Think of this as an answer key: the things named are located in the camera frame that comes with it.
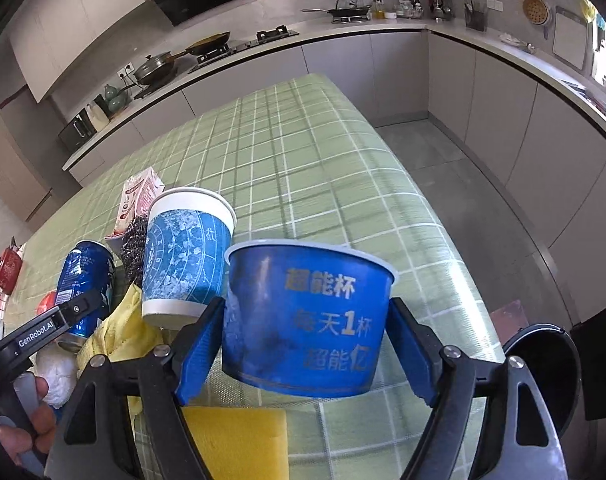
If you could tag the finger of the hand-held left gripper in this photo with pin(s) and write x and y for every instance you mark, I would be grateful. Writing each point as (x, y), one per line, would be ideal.
(43, 327)

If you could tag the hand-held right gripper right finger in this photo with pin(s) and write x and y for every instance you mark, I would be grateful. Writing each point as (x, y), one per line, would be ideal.
(412, 360)

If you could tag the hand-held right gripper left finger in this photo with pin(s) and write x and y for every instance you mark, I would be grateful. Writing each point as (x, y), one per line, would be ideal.
(198, 355)

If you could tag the blue drink can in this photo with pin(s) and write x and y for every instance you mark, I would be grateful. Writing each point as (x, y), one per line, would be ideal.
(83, 270)

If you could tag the blue patterned paper cup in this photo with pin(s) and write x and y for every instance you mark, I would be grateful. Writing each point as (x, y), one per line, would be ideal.
(183, 255)

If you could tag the blue plastic bowl cup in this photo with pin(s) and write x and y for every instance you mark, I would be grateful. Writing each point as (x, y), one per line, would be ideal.
(308, 320)

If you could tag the black round trash bin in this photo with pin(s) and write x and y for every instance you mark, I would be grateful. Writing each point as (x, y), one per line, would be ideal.
(543, 375)

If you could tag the white and red milk carton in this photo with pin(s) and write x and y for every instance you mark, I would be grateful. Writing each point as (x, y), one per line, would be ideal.
(140, 197)

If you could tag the person's left hand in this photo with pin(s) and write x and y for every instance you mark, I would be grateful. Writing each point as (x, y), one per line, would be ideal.
(45, 425)

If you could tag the orange wrapper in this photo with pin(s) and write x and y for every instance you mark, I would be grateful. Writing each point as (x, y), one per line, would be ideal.
(47, 304)

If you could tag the white crumpled tissue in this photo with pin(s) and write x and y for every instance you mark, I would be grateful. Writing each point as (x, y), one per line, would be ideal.
(58, 375)

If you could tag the red plastic wrapper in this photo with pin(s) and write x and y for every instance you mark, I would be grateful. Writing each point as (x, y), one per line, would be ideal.
(8, 267)

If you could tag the yellow sponge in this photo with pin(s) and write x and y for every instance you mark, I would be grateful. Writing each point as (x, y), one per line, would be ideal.
(233, 445)

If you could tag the brown wooden stool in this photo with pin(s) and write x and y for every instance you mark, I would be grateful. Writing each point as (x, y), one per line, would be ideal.
(508, 317)

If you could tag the steel wool scrubber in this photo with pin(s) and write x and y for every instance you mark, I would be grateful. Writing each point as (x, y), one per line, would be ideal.
(133, 250)

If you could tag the beige tall cabinet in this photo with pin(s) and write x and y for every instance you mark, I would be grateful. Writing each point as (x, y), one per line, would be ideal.
(13, 160)

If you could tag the black microwave oven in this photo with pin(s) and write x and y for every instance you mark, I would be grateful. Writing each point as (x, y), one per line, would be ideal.
(77, 130)

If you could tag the white plastic jug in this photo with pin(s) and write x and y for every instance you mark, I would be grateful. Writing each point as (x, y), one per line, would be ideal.
(97, 119)

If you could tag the green checked tablecloth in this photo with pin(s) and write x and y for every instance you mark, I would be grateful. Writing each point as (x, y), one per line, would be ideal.
(308, 160)

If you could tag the black induction cooker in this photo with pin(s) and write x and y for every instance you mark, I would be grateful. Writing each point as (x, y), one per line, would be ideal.
(150, 90)

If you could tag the steel pot with lid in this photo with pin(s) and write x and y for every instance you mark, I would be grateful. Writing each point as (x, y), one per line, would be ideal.
(153, 67)

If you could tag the dark wok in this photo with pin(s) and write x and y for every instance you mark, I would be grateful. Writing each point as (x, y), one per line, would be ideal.
(208, 42)

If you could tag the black gas stove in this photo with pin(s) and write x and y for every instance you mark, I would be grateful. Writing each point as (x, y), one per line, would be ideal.
(248, 42)

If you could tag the white rag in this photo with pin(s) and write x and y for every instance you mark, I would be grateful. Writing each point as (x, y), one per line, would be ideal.
(515, 42)

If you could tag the portable gas burner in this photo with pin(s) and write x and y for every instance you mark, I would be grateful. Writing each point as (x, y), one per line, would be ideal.
(350, 20)

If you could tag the black utensil holder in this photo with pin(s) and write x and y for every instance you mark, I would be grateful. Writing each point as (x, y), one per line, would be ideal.
(477, 19)

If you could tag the yellow oil bottle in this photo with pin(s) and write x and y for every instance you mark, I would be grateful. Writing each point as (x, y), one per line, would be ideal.
(379, 10)

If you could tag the group of seasoning jars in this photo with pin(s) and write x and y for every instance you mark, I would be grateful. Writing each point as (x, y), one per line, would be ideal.
(404, 6)

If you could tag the frying pan with glass lid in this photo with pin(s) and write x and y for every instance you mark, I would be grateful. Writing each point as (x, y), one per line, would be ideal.
(350, 7)

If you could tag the white cutting board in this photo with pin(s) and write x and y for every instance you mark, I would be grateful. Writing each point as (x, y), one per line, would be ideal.
(570, 37)

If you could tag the round bamboo trivet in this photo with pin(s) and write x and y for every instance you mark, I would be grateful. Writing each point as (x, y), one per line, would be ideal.
(535, 10)

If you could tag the yellow hanging cloth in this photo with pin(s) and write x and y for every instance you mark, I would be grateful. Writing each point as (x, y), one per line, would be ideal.
(588, 7)

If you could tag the white wall socket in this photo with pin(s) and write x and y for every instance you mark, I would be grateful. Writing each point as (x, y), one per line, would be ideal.
(126, 70)
(494, 5)

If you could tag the grey upper wall cabinets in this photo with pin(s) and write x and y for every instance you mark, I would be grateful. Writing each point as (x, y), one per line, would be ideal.
(73, 25)

